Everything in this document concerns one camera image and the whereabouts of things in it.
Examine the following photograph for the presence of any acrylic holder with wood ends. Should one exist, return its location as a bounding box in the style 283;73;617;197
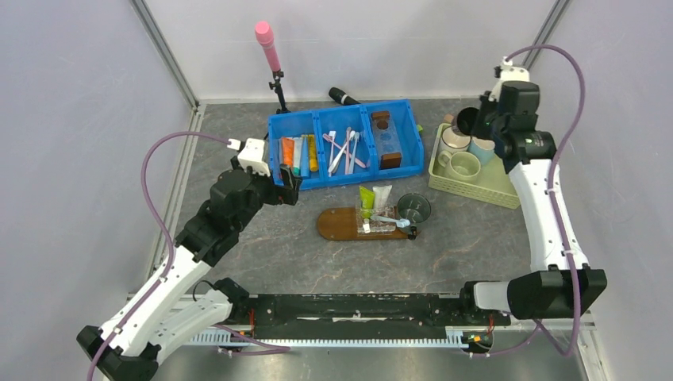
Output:
371;111;402;170

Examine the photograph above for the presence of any white ribbed mug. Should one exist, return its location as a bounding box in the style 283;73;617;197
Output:
438;125;471;153

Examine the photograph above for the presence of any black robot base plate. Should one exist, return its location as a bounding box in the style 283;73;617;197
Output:
222;293;512;341

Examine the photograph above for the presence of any white cable duct strip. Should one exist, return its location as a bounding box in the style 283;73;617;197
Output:
187;328;468;349

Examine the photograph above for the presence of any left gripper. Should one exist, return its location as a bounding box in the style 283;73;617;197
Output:
232;156;302;233

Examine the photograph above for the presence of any blue three-compartment bin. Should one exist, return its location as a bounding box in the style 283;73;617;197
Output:
267;99;425;191

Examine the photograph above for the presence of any orange toothpaste tube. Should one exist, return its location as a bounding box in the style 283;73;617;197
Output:
280;137;294;168

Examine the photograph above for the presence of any dark green enamel mug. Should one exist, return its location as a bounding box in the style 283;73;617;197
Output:
396;193;432;240

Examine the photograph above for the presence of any light blue mug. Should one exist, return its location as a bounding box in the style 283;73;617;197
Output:
467;137;495;166

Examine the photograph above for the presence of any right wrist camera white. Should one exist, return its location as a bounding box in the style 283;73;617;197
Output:
488;56;530;102

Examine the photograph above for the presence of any pink microphone on stand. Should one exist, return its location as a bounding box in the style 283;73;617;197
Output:
255;21;290;114

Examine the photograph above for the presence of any oval wooden tray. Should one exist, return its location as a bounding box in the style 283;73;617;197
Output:
317;207;419;241

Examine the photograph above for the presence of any light blue toothbrush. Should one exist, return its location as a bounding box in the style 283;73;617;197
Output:
370;215;411;229

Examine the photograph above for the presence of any green toothpaste tube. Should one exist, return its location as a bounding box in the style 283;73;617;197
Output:
359;186;375;219

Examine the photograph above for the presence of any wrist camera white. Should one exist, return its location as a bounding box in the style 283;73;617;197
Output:
226;138;271;177
488;56;530;102

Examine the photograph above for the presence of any grey toothbrush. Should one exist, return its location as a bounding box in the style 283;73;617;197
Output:
348;132;360;175

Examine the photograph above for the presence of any black microphone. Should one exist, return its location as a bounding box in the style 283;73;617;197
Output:
328;87;360;106

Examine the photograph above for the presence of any light green plastic basket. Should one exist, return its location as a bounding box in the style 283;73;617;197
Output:
428;123;521;209

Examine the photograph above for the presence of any clear acrylic toothbrush holder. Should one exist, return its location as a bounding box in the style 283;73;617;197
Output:
355;200;397;236

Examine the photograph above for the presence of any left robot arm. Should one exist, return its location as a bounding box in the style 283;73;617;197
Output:
77;156;302;380

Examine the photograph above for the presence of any dark brown mug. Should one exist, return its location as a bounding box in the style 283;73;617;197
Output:
454;107;479;137

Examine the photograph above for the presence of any white toothbrush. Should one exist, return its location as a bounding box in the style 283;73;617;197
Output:
329;127;352;176

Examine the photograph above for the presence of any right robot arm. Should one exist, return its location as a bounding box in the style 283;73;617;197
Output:
458;80;607;324

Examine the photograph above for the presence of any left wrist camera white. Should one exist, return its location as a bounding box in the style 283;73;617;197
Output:
226;138;271;177

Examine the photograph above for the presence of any light green mug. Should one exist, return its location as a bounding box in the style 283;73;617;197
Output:
437;151;482;183

